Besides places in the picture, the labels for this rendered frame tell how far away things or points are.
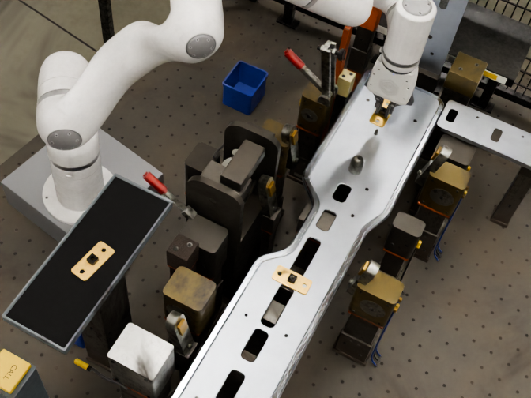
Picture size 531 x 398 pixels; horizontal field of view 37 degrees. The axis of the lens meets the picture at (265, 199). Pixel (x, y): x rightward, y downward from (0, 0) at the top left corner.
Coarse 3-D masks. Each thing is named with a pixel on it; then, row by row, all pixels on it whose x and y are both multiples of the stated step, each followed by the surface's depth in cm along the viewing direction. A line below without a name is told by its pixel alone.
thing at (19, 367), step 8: (0, 352) 139; (8, 352) 139; (0, 360) 138; (8, 360) 138; (16, 360) 138; (0, 368) 137; (8, 368) 137; (16, 368) 137; (24, 368) 138; (0, 376) 136; (8, 376) 137; (16, 376) 137; (0, 384) 136; (8, 384) 136; (16, 384) 136; (8, 392) 136
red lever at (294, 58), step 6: (288, 54) 186; (294, 54) 186; (294, 60) 186; (300, 60) 187; (300, 66) 187; (306, 66) 188; (306, 72) 188; (312, 78) 188; (318, 84) 189; (330, 96) 190
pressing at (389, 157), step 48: (432, 96) 201; (336, 144) 191; (384, 144) 192; (384, 192) 184; (336, 240) 176; (240, 288) 167; (336, 288) 170; (240, 336) 161; (288, 336) 162; (192, 384) 155
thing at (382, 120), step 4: (384, 100) 189; (388, 100) 189; (384, 104) 188; (380, 108) 186; (384, 108) 186; (380, 112) 186; (384, 112) 185; (372, 116) 186; (376, 116) 186; (380, 116) 186; (388, 116) 186; (372, 120) 185; (380, 120) 185; (384, 120) 185; (376, 124) 184; (380, 124) 184; (384, 124) 185
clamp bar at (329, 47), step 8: (328, 40) 180; (320, 48) 180; (328, 48) 179; (328, 56) 179; (344, 56) 179; (328, 64) 180; (328, 72) 182; (328, 80) 184; (328, 88) 187; (328, 96) 189
